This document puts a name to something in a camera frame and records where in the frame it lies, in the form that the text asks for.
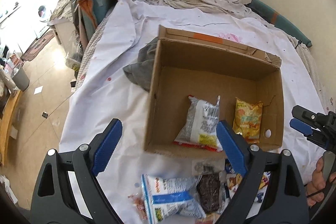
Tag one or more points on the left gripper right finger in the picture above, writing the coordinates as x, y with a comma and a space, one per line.
285, 198

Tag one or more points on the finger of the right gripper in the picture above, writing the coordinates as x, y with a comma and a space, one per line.
315, 120
301, 127

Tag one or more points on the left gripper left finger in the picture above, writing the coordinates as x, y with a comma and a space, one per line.
53, 198

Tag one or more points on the person's right hand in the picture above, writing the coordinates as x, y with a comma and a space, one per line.
316, 184

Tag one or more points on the yellow chip packet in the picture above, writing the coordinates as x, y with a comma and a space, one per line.
247, 120

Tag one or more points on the brown white wafer packet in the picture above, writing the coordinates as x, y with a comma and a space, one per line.
233, 181

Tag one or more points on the dark brown snack bar packet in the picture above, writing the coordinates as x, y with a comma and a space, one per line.
208, 189

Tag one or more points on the white bed sheet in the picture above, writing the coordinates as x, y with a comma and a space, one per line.
106, 93

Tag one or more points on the blue white snack packet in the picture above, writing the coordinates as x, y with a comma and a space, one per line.
164, 197

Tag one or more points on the white grey snack packet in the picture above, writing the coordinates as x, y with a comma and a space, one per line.
200, 129

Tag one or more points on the brown cardboard box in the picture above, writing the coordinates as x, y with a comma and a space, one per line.
215, 70

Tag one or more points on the teal pillow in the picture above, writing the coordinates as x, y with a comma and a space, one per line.
279, 21

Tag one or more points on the grey waste bin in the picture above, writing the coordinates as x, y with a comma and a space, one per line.
20, 78

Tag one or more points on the grey cloth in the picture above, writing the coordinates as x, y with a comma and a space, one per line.
140, 72

